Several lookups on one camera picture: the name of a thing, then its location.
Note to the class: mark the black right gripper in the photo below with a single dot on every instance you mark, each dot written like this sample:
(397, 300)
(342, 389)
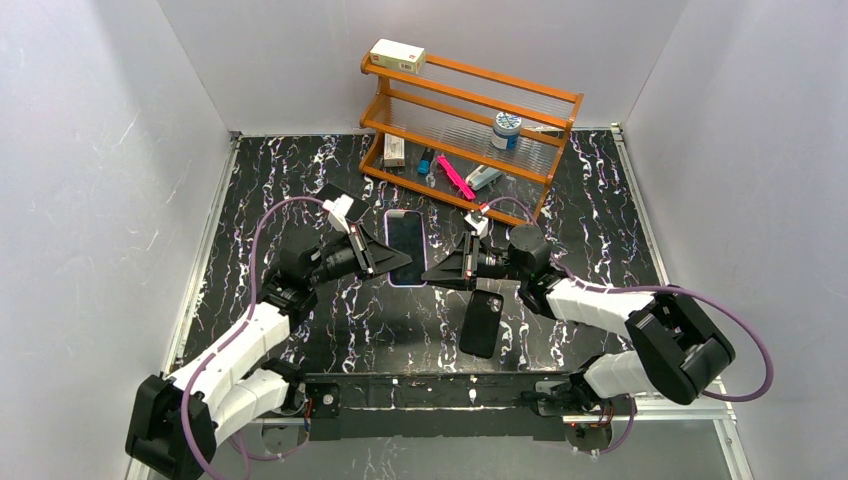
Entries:
(470, 262)

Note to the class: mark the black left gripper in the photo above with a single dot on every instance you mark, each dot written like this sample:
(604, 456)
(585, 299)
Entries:
(361, 250)

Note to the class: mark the black smartphone purple edge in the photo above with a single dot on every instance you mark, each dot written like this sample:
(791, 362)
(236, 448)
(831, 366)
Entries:
(405, 233)

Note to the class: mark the black phone case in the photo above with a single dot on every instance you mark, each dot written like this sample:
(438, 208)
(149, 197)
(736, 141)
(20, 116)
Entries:
(481, 322)

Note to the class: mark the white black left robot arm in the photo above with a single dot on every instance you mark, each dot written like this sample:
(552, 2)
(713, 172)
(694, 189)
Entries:
(179, 420)

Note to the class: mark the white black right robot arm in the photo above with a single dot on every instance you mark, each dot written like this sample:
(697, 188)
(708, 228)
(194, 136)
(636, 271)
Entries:
(676, 349)

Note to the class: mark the pink highlighter pen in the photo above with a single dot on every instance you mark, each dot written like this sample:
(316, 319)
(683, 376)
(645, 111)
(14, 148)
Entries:
(465, 190)

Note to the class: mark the blue marker pen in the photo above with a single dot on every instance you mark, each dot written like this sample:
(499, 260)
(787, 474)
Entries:
(425, 160)

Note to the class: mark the small white grey box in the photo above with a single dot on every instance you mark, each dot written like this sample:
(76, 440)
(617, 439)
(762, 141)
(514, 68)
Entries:
(394, 152)

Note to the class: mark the orange wooden shelf rack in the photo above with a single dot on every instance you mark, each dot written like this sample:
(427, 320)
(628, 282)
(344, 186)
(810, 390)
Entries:
(450, 106)

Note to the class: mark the blue white round jar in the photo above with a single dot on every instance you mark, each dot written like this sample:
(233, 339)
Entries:
(506, 130)

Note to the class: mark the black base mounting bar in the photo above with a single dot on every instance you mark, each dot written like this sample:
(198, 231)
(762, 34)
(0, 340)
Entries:
(535, 405)

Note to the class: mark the white cardboard box red label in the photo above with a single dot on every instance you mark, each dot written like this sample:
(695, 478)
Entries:
(398, 56)

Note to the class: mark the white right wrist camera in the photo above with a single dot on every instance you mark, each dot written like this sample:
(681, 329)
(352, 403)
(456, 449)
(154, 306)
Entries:
(477, 222)

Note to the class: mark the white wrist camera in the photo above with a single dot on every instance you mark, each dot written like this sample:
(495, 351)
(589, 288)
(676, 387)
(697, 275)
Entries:
(477, 222)
(337, 211)

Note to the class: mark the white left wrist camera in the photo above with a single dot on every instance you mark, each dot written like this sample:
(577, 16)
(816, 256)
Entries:
(337, 211)

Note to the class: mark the aluminium rail frame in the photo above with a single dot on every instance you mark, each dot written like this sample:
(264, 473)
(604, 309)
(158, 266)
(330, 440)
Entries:
(593, 212)

